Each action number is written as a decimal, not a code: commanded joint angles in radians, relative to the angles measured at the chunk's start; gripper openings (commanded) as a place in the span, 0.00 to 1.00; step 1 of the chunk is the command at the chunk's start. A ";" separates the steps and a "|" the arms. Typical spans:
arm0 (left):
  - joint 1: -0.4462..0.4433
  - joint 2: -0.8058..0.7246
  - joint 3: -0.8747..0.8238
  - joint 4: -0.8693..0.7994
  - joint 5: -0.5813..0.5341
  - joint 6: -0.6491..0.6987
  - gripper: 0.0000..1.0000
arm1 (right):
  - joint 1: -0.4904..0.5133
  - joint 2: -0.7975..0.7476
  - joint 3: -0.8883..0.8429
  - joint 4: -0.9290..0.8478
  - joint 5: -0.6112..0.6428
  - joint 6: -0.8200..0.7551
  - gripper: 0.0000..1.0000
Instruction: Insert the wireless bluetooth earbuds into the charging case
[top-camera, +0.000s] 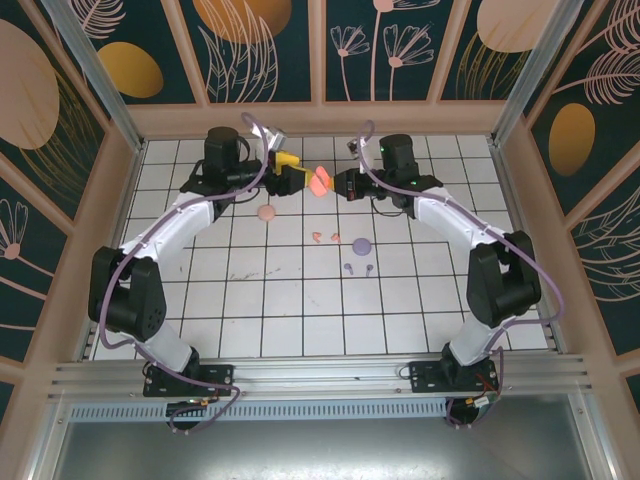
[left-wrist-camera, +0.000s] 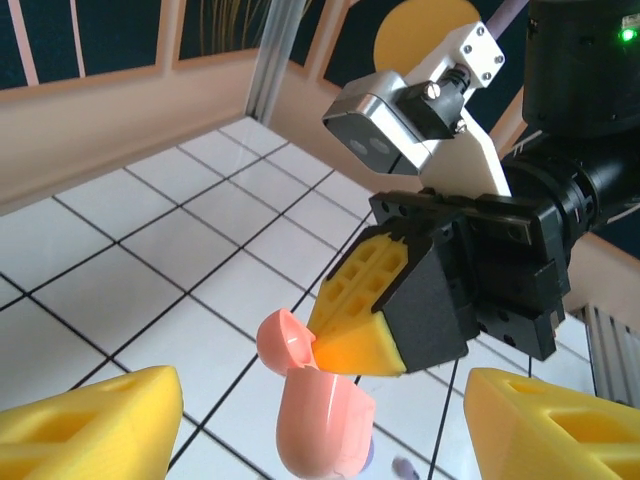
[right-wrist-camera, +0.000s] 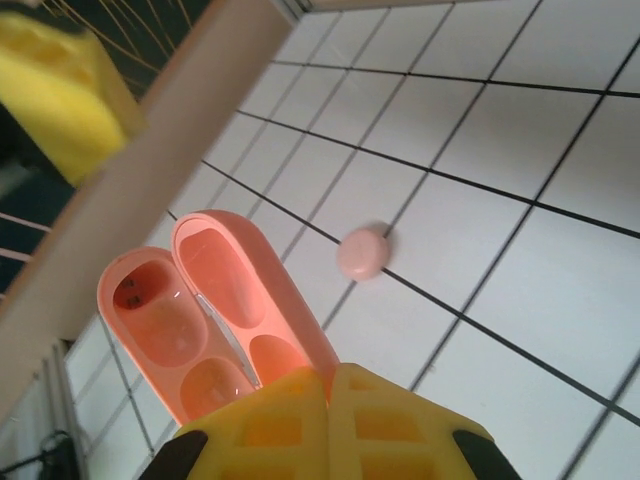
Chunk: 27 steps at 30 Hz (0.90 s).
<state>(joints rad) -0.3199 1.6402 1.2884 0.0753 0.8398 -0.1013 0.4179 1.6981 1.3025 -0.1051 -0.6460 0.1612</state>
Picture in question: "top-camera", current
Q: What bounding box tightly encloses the coral rectangular earbud case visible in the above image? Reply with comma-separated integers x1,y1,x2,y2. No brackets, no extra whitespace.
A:
307,167,334,199

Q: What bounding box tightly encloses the grey metal panel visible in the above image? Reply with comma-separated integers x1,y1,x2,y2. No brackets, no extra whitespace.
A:
29,419,616,480

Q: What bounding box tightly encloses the aluminium frame post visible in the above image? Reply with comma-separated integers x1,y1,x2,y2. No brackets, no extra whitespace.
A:
39,0,147,155
488,0,577,149

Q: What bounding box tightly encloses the aluminium mounting rail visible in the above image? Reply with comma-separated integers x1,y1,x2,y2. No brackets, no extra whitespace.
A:
47,355,594,401

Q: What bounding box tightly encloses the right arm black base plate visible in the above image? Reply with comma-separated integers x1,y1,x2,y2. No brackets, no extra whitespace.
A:
408,360,501,394

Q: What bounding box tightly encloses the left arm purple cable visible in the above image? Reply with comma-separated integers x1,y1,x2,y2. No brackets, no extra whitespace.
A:
97,112,281,437

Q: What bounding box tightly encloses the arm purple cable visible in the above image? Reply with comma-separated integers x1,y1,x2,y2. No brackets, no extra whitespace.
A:
97,112,281,437
357,119,566,431

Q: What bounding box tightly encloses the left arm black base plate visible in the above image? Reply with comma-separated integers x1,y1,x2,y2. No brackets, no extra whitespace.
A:
143,364,236,399

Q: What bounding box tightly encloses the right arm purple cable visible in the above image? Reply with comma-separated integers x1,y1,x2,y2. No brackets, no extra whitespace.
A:
357,119,566,431

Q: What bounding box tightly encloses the slotted grey cable duct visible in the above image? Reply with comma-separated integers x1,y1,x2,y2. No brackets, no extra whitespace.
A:
67,399,451,424

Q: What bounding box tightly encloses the small electronics board with wires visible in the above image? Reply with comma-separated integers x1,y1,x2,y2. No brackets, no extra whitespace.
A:
464,392,501,419

